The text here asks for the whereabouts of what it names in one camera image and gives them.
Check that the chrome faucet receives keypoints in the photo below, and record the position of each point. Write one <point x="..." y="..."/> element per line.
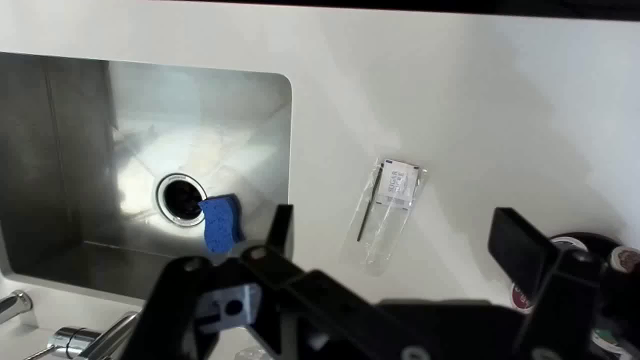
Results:
<point x="73" y="341"/>

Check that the black coffee pod carousel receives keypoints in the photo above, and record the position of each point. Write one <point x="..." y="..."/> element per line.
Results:
<point x="623" y="256"/>

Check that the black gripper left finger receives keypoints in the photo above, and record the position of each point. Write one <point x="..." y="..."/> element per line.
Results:
<point x="201" y="312"/>

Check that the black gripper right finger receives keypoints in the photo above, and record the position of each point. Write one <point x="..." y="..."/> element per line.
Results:
<point x="526" y="247"/>

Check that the blue sponge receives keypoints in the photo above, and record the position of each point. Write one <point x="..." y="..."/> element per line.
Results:
<point x="221" y="222"/>

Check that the stainless steel sink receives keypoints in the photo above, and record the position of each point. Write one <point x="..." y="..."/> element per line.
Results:
<point x="80" y="166"/>

